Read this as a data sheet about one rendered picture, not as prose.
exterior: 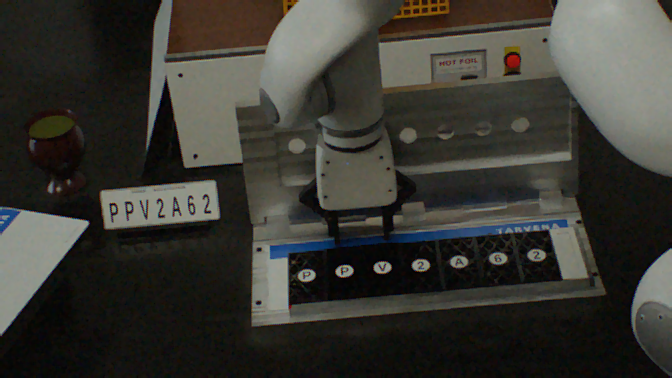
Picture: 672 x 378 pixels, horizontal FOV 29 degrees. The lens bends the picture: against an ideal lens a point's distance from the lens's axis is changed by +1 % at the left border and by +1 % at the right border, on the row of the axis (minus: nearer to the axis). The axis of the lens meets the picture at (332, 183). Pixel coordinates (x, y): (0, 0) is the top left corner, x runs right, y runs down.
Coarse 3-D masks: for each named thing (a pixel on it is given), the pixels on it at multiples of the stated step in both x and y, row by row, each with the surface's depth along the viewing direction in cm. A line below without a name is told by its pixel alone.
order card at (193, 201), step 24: (120, 192) 180; (144, 192) 180; (168, 192) 180; (192, 192) 180; (216, 192) 180; (120, 216) 180; (144, 216) 180; (168, 216) 180; (192, 216) 180; (216, 216) 180
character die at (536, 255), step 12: (516, 240) 169; (528, 240) 169; (540, 240) 168; (516, 252) 167; (528, 252) 166; (540, 252) 166; (552, 252) 166; (528, 264) 165; (540, 264) 165; (552, 264) 165; (528, 276) 164; (540, 276) 163; (552, 276) 162
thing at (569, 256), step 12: (564, 228) 169; (552, 240) 168; (564, 240) 168; (576, 240) 167; (564, 252) 166; (576, 252) 166; (564, 264) 164; (576, 264) 164; (564, 276) 162; (576, 276) 162
